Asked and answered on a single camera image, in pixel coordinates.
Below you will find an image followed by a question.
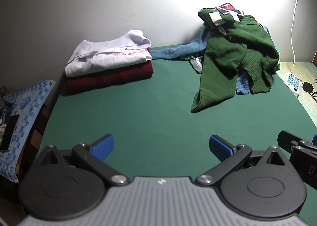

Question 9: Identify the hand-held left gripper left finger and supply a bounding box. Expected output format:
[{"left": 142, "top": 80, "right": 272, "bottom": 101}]
[{"left": 37, "top": 134, "right": 130, "bottom": 187}]

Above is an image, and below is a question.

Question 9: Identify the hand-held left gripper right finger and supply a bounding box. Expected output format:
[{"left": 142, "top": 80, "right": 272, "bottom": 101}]
[{"left": 196, "top": 135, "right": 291, "bottom": 187}]

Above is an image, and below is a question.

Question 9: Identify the green knit cardigan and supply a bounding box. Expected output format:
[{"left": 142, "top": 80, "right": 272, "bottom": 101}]
[{"left": 191, "top": 14, "right": 280, "bottom": 113}]

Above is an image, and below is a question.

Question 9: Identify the green white striped sweater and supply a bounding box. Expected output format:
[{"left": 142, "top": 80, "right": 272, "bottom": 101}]
[{"left": 198, "top": 8, "right": 244, "bottom": 37}]

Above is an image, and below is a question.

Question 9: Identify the yellow patterned table cover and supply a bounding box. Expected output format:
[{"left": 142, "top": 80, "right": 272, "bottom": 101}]
[{"left": 275, "top": 61, "right": 317, "bottom": 127}]

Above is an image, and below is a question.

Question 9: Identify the black power adapter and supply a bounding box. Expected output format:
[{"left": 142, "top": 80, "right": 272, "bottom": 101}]
[{"left": 301, "top": 81, "right": 314, "bottom": 93}]

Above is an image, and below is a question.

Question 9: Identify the green table cover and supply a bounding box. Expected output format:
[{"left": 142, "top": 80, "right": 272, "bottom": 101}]
[{"left": 37, "top": 43, "right": 317, "bottom": 182}]

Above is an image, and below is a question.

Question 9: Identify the white power strip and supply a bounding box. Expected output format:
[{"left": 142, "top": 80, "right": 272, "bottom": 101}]
[{"left": 285, "top": 68, "right": 302, "bottom": 98}]

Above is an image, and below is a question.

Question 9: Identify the wooden side table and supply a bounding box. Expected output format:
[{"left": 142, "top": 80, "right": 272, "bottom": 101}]
[{"left": 21, "top": 102, "right": 50, "bottom": 177}]

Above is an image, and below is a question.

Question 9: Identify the maroon sweater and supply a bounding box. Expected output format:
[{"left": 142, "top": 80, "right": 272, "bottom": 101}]
[{"left": 65, "top": 60, "right": 154, "bottom": 94}]

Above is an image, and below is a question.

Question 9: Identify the blue patterned towel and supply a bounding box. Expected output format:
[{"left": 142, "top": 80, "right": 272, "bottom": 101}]
[{"left": 0, "top": 80, "right": 56, "bottom": 183}]

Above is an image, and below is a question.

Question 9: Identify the grey striped shirt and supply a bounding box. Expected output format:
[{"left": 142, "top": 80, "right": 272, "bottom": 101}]
[{"left": 190, "top": 54, "right": 205, "bottom": 74}]

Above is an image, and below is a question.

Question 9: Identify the white sweatshirt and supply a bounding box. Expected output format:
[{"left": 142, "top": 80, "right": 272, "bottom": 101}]
[{"left": 65, "top": 30, "right": 153, "bottom": 77}]

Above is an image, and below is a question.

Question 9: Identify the black smartphone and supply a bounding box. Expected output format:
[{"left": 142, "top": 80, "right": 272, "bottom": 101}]
[{"left": 0, "top": 114, "right": 20, "bottom": 153}]

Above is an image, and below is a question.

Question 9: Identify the blue knit sweater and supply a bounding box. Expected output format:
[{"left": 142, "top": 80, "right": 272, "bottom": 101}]
[{"left": 151, "top": 26, "right": 269, "bottom": 95}]

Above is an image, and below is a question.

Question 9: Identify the white cable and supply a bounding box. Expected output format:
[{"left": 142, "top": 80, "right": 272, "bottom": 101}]
[{"left": 290, "top": 0, "right": 303, "bottom": 73}]

